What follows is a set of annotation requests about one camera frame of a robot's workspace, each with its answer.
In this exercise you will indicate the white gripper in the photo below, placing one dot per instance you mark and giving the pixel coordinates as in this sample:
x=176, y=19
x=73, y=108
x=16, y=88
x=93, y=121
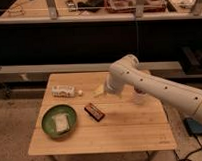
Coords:
x=100, y=90

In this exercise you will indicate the brown rectangular eraser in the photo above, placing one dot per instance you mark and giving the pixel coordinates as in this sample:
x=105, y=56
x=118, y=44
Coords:
x=94, y=112

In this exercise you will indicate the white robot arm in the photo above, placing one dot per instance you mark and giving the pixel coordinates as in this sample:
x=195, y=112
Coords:
x=124, y=71

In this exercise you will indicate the white plastic bottle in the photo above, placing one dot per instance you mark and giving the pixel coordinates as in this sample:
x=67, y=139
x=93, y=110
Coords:
x=66, y=91

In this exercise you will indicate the white sponge in bowl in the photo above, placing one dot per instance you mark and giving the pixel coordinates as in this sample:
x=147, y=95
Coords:
x=61, y=122

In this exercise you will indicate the green round bowl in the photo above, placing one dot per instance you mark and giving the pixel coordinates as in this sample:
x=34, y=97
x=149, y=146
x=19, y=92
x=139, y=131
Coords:
x=48, y=125

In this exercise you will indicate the black object on shelf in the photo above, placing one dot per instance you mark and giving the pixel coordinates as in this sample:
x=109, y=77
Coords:
x=91, y=5

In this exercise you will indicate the red tray on shelf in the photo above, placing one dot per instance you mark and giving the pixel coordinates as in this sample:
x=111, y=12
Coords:
x=126, y=6

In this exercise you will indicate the blue box on floor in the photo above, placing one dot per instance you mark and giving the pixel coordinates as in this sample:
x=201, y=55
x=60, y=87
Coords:
x=192, y=127

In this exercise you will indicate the wooden shelf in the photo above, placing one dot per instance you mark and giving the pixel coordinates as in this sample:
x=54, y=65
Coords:
x=53, y=11

